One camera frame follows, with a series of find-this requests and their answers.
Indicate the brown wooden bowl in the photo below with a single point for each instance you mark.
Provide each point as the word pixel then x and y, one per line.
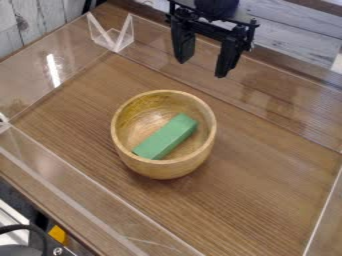
pixel 141 116

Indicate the clear acrylic corner bracket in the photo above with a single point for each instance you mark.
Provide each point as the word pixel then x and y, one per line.
pixel 113 39

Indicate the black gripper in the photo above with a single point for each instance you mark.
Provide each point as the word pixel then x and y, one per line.
pixel 218 17

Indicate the green rectangular block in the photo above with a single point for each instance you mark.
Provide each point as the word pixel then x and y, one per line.
pixel 166 138

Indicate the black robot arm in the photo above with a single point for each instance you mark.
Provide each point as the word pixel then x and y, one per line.
pixel 214 19

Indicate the yellow and black device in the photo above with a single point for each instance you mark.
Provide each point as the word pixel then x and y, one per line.
pixel 62 244

